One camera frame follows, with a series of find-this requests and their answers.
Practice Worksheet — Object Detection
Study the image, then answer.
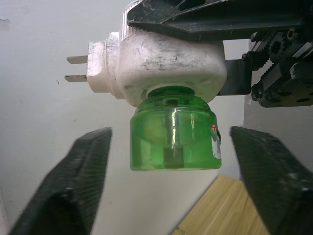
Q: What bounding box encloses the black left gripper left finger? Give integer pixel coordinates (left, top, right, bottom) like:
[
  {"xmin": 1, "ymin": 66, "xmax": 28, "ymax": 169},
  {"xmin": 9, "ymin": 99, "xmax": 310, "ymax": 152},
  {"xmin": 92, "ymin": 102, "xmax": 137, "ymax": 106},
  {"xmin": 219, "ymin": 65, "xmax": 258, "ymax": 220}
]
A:
[{"xmin": 9, "ymin": 126, "xmax": 113, "ymax": 235}]

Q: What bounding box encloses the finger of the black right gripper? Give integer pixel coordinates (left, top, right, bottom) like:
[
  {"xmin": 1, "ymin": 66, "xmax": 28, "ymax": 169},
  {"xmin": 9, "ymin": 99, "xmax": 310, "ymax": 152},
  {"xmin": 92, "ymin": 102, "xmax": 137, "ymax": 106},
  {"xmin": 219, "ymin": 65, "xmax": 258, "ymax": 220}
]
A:
[
  {"xmin": 127, "ymin": 0, "xmax": 313, "ymax": 42},
  {"xmin": 216, "ymin": 52, "xmax": 253, "ymax": 96}
]

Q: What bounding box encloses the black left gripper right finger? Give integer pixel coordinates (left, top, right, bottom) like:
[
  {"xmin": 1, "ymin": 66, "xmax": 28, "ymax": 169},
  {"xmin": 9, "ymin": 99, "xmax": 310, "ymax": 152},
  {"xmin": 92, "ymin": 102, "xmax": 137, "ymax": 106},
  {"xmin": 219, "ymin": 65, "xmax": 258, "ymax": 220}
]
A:
[{"xmin": 229, "ymin": 125, "xmax": 313, "ymax": 235}]

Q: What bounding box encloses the white mosquito repellent heater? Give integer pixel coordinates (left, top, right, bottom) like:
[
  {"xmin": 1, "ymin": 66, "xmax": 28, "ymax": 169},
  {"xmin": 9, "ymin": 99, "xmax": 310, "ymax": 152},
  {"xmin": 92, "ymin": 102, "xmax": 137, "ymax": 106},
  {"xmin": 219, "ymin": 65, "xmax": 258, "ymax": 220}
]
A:
[{"xmin": 65, "ymin": 0, "xmax": 227, "ymax": 107}]

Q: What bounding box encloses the green liquid repellent bottle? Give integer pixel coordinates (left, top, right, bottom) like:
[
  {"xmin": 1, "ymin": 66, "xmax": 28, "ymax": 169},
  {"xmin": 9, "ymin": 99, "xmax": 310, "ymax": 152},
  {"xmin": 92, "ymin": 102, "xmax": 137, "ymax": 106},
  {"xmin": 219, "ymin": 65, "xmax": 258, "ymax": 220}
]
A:
[{"xmin": 129, "ymin": 86, "xmax": 223, "ymax": 172}]

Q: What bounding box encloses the light wooden board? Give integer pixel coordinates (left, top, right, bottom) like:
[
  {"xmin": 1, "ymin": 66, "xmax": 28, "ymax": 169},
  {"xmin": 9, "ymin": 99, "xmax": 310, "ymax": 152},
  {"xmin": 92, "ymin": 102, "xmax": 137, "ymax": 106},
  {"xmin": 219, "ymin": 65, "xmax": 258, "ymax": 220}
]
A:
[{"xmin": 168, "ymin": 175, "xmax": 271, "ymax": 235}]

